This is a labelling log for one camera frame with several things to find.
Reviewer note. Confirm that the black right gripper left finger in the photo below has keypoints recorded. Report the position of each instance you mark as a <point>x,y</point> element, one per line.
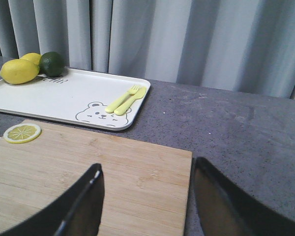
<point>77,212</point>

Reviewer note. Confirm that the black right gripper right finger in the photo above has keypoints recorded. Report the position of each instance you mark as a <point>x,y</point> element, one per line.
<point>225,209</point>

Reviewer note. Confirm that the white bear print tray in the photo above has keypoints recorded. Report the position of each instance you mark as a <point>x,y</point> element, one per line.
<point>77,97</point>

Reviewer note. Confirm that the wooden cutting board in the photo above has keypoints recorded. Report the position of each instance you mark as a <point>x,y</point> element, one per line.
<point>146,185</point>

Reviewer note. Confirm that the lemon slice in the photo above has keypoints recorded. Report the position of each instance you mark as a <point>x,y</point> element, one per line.
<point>22,133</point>

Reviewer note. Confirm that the yellow plastic fork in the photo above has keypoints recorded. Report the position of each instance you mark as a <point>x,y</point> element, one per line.
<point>131,91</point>

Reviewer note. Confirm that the yellow plastic knife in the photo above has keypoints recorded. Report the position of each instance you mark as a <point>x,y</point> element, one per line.
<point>122,109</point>

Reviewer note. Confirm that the green lime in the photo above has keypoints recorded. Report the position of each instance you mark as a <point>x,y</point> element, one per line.
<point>51,64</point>

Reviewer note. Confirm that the yellow lemon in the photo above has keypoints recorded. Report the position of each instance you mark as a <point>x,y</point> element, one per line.
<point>32,57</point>
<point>19,71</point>

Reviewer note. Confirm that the grey pleated curtain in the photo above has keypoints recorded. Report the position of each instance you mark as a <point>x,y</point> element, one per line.
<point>239,45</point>

